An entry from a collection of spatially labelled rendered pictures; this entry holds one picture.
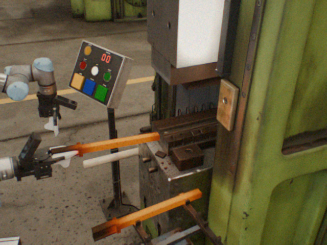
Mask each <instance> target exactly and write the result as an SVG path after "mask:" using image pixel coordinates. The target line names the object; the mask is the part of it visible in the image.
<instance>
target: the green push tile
mask: <svg viewBox="0 0 327 245"><path fill-rule="evenodd" d="M108 90H109V89H108V88H106V87H104V86H102V85H98V87H97V90H96V94H95V97H94V98H96V99H98V100H100V101H102V102H105V99H106V96H107V93H108Z"/></svg>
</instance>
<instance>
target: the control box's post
mask: <svg viewBox="0 0 327 245"><path fill-rule="evenodd" d="M107 115H108V127H109V139H116V132H115V117H114V108H107ZM110 153H111V154H114V153H117V150H116V151H110ZM111 166H112V179H113V181H114V182H115V181H119V171H118V161H114V162H112V163H111ZM113 198H114V202H115V207H116V200H117V199H118V200H119V206H120V194H119V182H116V183H113ZM116 208H117V207H116Z"/></svg>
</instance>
